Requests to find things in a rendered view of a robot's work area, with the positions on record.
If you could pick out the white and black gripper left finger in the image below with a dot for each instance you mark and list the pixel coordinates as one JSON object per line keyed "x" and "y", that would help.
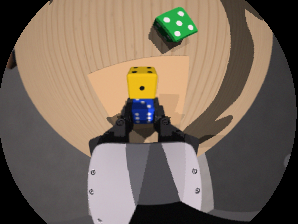
{"x": 119, "y": 132}

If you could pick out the peach square mat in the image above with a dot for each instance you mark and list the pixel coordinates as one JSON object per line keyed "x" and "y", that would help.
{"x": 110, "y": 84}

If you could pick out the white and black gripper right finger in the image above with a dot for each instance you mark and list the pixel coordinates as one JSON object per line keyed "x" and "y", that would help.
{"x": 168, "y": 132}

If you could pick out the yellow die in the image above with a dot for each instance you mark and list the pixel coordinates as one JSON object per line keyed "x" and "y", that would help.
{"x": 142, "y": 82}

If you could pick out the blue die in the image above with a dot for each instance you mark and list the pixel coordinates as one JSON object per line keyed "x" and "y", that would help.
{"x": 142, "y": 111}

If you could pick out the green die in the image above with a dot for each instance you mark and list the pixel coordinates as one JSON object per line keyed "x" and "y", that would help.
{"x": 175, "y": 25}

